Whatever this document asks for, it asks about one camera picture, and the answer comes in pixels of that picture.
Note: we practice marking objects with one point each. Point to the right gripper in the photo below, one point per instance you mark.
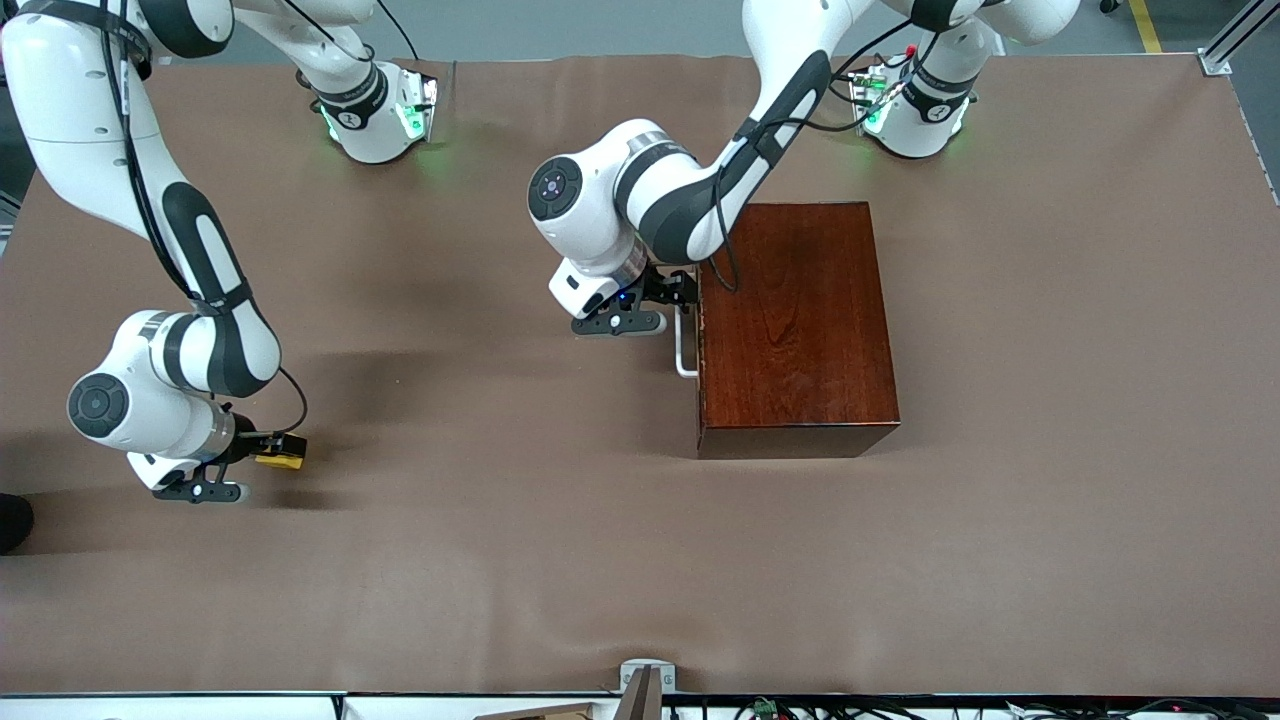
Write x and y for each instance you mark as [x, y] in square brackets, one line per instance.
[245, 446]

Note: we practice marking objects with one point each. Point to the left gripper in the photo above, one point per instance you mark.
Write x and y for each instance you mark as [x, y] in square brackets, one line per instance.
[664, 286]

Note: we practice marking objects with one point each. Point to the yellow wooden block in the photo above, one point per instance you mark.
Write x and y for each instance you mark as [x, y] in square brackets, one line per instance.
[280, 462]

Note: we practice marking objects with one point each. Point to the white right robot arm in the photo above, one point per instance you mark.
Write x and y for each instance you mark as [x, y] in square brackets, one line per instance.
[200, 250]

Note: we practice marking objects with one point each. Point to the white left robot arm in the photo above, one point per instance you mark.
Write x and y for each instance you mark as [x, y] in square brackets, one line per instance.
[680, 200]

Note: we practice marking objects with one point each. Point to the dark brown wooden cabinet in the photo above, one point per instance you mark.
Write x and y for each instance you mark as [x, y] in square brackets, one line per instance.
[810, 340]

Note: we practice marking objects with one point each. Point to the brown table cover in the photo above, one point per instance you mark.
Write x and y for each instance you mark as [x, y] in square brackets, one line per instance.
[500, 560]

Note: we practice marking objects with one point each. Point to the black rounded object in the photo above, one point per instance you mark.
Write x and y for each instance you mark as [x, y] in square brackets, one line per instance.
[12, 522]

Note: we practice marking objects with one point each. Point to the brown board piece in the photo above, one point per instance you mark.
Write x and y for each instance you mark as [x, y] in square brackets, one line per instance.
[550, 713]

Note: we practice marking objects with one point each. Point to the yellow floor tape strip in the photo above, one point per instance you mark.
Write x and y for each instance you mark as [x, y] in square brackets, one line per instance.
[1147, 30]

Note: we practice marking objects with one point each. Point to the grey metal camera bracket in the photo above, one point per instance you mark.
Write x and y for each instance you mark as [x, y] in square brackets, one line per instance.
[648, 675]

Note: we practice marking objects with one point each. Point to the aluminium frame strut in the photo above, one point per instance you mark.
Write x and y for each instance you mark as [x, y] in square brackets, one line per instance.
[1225, 50]

